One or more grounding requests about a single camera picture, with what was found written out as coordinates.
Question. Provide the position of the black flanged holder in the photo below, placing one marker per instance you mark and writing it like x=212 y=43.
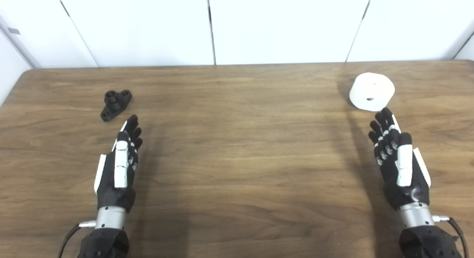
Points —
x=115 y=104

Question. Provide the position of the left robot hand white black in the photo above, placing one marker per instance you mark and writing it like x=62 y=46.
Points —
x=120 y=169

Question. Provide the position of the small grey wall label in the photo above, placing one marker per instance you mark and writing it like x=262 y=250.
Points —
x=14 y=30

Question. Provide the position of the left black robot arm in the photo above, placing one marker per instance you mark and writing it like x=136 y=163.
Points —
x=105 y=243

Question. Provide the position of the round white piece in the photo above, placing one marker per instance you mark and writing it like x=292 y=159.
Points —
x=372 y=89

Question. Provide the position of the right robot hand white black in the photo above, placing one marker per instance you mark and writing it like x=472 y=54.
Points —
x=404 y=165

